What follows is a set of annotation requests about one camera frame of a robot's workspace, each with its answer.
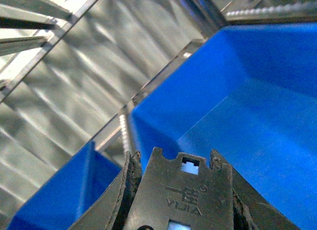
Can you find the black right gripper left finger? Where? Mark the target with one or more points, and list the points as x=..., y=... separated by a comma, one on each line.
x=111, y=209

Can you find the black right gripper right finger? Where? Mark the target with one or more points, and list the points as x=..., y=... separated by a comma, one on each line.
x=252, y=211

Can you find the black button contact block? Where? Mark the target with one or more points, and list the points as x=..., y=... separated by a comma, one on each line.
x=183, y=190

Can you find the blue plastic bin left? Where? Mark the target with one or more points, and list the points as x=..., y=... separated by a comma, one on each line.
x=66, y=196

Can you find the blue plastic bin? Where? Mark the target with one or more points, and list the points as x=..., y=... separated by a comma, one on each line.
x=66, y=196
x=249, y=92

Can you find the white roller track strip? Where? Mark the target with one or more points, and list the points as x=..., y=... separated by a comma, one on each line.
x=125, y=132

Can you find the blue plastic bin right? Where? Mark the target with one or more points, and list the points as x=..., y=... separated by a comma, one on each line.
x=249, y=92

